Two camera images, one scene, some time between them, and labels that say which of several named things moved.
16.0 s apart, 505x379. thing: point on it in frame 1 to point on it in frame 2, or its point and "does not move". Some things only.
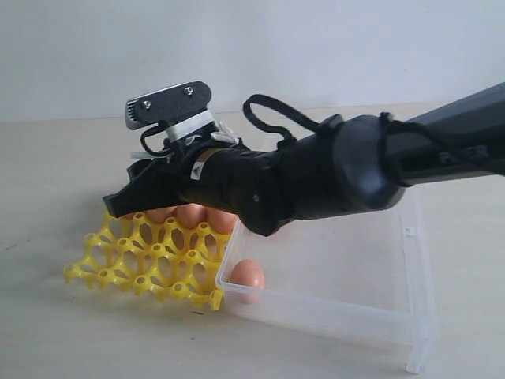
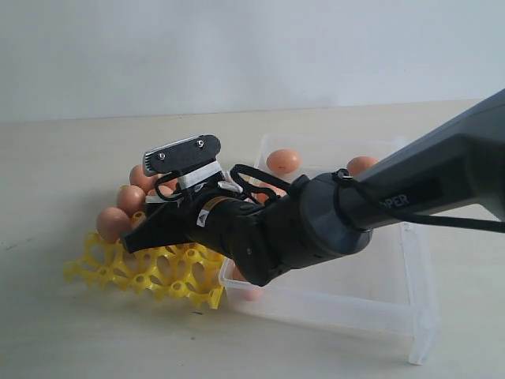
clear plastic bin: x=363 y=272 does not move
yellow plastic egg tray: x=166 y=257 does not move
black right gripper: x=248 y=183 to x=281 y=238
